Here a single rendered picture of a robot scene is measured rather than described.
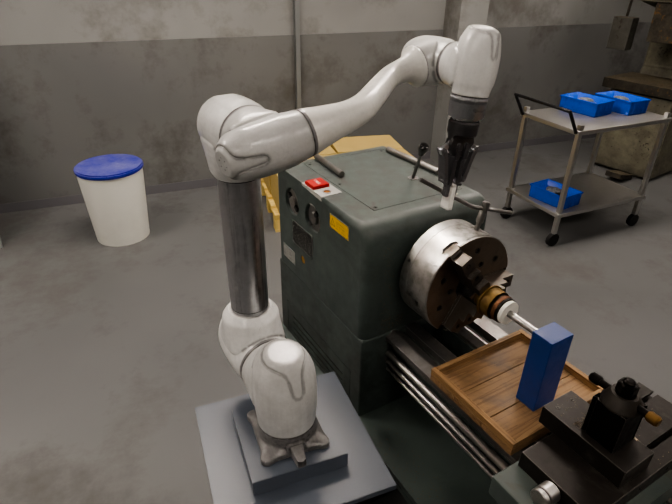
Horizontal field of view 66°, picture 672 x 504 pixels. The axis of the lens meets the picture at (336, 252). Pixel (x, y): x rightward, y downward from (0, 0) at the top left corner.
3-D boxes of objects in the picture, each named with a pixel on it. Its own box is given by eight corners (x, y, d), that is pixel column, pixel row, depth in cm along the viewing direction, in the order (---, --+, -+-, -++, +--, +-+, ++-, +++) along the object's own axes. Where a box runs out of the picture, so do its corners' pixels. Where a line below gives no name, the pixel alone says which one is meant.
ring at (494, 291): (471, 284, 141) (496, 302, 134) (496, 276, 145) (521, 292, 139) (466, 312, 146) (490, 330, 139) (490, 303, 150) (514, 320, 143)
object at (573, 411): (538, 421, 120) (542, 405, 118) (566, 404, 125) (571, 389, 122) (618, 489, 105) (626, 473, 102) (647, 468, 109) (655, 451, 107)
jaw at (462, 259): (452, 279, 149) (441, 253, 142) (464, 268, 150) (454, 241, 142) (479, 298, 141) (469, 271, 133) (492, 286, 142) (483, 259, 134)
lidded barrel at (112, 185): (150, 216, 428) (137, 150, 400) (160, 241, 392) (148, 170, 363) (88, 228, 410) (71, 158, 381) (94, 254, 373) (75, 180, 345)
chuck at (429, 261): (393, 319, 153) (426, 221, 142) (465, 312, 171) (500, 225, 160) (411, 335, 146) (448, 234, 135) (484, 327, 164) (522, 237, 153)
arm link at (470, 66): (501, 99, 124) (462, 88, 133) (518, 29, 117) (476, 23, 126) (469, 99, 118) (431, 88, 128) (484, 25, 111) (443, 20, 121)
